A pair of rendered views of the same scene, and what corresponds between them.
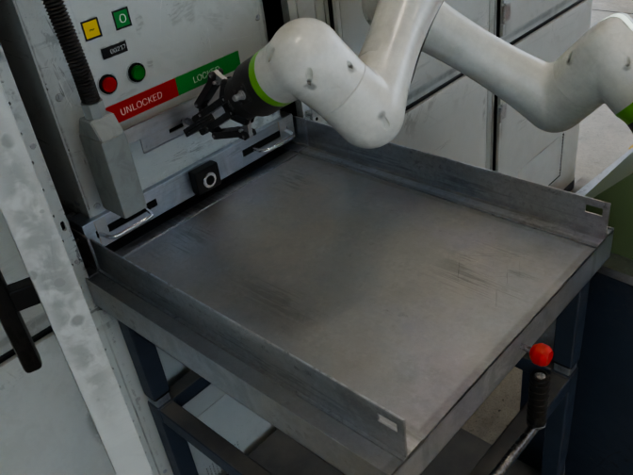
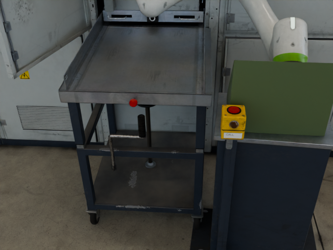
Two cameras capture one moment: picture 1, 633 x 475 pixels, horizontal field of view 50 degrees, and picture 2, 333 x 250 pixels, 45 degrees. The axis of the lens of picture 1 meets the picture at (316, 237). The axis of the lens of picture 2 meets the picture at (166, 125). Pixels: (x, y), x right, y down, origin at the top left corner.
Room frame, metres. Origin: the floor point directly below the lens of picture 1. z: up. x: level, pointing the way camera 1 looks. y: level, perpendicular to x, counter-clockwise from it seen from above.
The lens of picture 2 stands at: (-0.10, -1.39, 1.67)
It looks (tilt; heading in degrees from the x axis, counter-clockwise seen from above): 35 degrees down; 48
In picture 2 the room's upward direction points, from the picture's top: 1 degrees counter-clockwise
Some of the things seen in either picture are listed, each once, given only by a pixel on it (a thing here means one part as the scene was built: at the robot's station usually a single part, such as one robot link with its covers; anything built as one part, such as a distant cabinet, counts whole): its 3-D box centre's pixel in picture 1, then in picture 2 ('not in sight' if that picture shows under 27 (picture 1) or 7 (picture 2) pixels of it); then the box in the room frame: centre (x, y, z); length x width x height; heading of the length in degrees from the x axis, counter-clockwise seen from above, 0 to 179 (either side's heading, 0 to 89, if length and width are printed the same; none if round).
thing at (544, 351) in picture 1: (535, 352); (133, 101); (0.70, -0.29, 0.82); 0.04 x 0.03 x 0.03; 43
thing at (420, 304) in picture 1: (344, 267); (144, 60); (0.97, -0.04, 0.82); 0.68 x 0.62 x 0.06; 43
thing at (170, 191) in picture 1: (194, 173); (153, 14); (1.26, 0.23, 0.89); 0.54 x 0.05 x 0.06; 133
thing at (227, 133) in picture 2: not in sight; (233, 122); (0.84, -0.68, 0.85); 0.08 x 0.08 x 0.10; 43
